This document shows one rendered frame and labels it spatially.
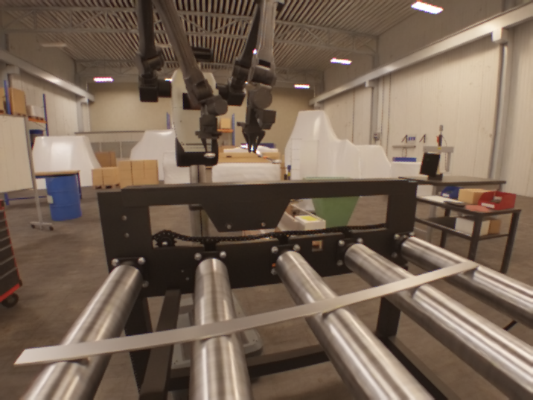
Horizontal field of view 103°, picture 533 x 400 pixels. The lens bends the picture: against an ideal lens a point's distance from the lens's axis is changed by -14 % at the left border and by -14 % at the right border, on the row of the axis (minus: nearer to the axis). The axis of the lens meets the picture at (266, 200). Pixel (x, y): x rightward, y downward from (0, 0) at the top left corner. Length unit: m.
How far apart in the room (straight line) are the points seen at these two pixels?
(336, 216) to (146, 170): 6.84
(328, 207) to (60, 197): 5.05
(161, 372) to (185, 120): 1.02
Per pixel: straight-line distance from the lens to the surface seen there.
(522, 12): 11.96
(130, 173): 9.07
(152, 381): 0.71
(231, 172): 4.30
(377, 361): 0.55
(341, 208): 3.59
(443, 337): 0.78
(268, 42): 0.93
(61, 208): 6.08
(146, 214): 0.95
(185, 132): 1.28
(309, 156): 4.61
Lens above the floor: 1.29
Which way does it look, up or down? 11 degrees down
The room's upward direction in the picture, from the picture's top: straight up
